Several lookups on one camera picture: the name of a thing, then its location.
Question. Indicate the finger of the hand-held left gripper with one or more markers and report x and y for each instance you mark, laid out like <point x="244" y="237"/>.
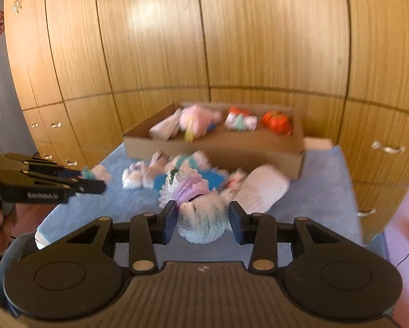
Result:
<point x="37" y="164"/>
<point x="37" y="186"/>

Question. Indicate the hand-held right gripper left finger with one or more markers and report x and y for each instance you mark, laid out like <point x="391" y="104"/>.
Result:
<point x="170" y="222"/>

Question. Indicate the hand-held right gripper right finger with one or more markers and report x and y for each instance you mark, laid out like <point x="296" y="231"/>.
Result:
<point x="236" y="223"/>

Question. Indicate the white grey sock bundle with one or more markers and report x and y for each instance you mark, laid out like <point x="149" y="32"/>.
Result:
<point x="204" y="222"/>

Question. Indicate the cardboard box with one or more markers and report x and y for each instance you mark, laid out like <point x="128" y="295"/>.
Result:
<point x="225" y="150"/>

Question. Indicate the clear plastic white bundle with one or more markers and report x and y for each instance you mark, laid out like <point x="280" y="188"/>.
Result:
<point x="165" y="126"/>

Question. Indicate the lavender white frilly sock bundle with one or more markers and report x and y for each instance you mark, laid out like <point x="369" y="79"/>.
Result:
<point x="187" y="188"/>

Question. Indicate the floral sock bundle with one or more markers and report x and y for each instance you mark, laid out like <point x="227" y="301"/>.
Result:
<point x="234" y="182"/>

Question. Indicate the blue sock bundle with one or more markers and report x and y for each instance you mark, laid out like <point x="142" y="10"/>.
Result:
<point x="214" y="179"/>

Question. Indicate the pinkish white sock bundle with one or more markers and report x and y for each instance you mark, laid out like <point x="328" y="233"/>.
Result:
<point x="155" y="167"/>

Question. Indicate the white purple sock bundle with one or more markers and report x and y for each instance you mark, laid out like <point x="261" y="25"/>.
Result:
<point x="134" y="176"/>

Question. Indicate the white teal frilly sock bundle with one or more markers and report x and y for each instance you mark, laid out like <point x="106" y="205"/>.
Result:
<point x="190" y="160"/>

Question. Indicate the blue mat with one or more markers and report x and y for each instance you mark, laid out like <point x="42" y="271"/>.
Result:
<point x="310" y="205"/>

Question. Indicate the person's gray clothing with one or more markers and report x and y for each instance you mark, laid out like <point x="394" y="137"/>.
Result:
<point x="9" y="266"/>

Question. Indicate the white teal orange sock bundle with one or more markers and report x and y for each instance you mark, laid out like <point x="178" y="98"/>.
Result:
<point x="240" y="119"/>

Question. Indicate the pink fluffy sock bundle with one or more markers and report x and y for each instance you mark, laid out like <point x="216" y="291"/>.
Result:
<point x="199" y="119"/>

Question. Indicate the wooden wardrobe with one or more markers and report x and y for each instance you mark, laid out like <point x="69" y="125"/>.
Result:
<point x="259" y="41"/>

